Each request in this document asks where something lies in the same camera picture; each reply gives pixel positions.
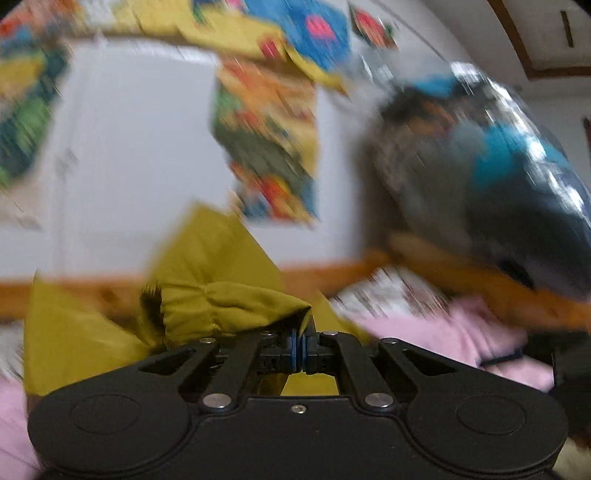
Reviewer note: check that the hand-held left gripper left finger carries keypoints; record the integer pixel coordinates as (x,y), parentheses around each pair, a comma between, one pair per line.
(292,353)

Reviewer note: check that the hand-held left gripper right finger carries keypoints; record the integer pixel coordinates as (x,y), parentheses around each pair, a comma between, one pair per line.
(305,353)

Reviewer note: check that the mustard yellow jacket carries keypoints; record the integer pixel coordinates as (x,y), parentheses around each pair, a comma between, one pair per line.
(217,258)

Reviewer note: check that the clear plastic bag of clothes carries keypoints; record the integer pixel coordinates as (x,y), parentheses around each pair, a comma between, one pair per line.
(485,184)

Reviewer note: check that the floral patterned pillow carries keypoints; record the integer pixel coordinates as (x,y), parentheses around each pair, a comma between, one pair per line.
(9,350)
(392,288)

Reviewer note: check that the green cartoon child poster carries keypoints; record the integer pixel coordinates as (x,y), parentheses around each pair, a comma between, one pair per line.
(23,115)

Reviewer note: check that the landscape wall poster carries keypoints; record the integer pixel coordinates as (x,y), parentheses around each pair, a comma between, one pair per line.
(268,138)

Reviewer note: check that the yellow and blue wall poster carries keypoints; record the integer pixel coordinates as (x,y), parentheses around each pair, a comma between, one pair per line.
(286,32)

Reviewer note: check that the small red wall poster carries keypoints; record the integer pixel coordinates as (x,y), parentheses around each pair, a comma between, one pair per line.
(371,27)

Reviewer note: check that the brown wooden door frame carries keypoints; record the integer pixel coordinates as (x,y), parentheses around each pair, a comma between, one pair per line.
(521,41)

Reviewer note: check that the red cartoon wall poster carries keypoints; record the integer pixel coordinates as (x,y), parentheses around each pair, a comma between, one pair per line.
(37,18)

